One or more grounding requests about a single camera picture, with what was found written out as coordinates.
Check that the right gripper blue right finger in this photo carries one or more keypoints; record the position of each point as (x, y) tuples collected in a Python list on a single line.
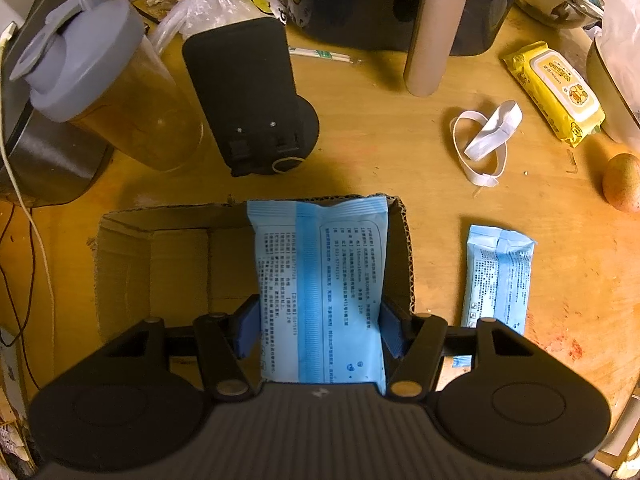
[(395, 327)]

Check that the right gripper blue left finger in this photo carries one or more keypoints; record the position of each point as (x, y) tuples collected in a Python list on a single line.
[(246, 326)]

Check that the large blue wipes packet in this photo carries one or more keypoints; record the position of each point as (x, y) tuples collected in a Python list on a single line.
[(320, 272)]

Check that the small blue wipes packet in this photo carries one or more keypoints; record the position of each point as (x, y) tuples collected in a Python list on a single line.
[(499, 265)]

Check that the open cardboard box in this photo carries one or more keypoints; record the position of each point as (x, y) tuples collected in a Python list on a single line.
[(174, 263)]

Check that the white elastic band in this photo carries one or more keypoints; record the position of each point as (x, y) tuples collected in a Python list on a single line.
[(493, 137)]

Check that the black phone stand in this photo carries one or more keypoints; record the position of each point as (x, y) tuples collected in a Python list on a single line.
[(243, 77)]

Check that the wrapped chopsticks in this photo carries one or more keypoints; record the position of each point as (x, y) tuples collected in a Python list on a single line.
[(324, 55)]

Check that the yellow wet wipes pack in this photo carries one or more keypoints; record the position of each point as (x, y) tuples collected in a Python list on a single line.
[(562, 96)]

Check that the clear shaker bottle grey lid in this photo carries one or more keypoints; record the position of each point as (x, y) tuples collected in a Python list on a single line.
[(91, 65)]

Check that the black air fryer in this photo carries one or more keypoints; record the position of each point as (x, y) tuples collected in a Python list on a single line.
[(430, 31)]

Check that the white plastic bag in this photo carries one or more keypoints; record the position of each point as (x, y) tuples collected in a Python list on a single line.
[(190, 17)]

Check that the white bowl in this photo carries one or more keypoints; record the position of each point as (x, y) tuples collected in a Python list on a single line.
[(621, 122)]

